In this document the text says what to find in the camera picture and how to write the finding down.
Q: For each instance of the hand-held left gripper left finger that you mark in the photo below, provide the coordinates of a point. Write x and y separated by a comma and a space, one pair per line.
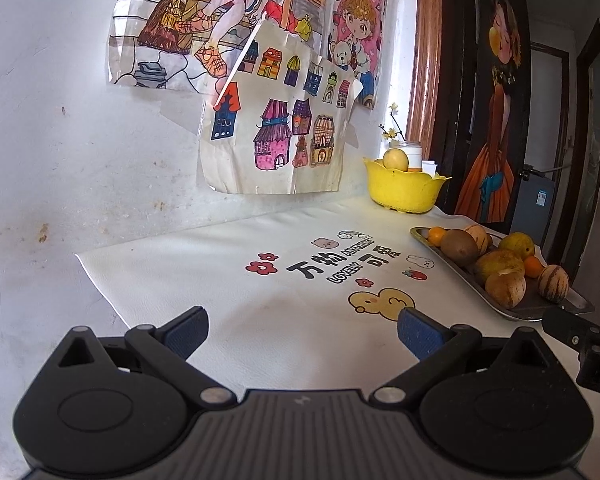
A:
187, 334

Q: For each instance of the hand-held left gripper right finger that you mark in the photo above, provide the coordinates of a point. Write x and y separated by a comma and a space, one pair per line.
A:
416, 334

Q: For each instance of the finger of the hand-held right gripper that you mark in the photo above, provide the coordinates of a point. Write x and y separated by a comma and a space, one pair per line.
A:
570, 326

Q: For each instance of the striped pepino melon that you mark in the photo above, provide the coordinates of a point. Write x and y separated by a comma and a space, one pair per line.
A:
554, 283
479, 236

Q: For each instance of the small orange tangerine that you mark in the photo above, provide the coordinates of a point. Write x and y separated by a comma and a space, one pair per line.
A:
532, 266
436, 235

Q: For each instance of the brownish yellow pear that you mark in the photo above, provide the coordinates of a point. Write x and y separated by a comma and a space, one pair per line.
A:
505, 290
497, 262

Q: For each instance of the metal tray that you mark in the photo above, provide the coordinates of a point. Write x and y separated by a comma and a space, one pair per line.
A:
430, 255

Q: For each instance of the large green-brown mango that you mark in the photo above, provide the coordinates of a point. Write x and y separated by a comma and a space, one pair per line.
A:
517, 245

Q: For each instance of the brown kiwi with sticker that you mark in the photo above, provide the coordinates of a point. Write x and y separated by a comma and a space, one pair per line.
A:
458, 246

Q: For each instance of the white printed table mat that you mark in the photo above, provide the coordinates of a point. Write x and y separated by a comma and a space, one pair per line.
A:
280, 310

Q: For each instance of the blue grey box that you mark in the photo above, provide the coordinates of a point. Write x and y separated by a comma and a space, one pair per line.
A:
532, 205

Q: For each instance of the yellow plastic bowl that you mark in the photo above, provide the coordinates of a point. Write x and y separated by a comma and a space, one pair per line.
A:
402, 190

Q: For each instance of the orange in yellow bowl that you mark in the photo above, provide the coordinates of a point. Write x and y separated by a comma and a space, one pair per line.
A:
415, 168

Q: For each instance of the white paper card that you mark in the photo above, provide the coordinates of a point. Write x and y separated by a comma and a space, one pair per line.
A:
430, 166

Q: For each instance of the pale yellow round pear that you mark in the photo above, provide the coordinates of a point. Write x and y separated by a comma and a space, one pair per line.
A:
395, 160

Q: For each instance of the painting of woman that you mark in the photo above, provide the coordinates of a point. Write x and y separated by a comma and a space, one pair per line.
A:
495, 135

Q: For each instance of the yellow flower twig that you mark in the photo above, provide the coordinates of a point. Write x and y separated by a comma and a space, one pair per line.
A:
392, 130

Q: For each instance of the houses drawing on paper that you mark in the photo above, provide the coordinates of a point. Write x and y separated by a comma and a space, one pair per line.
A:
275, 80

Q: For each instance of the large coloured figure drawing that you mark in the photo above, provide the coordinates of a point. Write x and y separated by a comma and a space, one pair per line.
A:
165, 25

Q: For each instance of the dark door frame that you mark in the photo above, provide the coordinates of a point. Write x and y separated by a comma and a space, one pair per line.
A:
587, 90

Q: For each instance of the brown wooden door frame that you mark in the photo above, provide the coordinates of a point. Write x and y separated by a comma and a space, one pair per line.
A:
424, 50

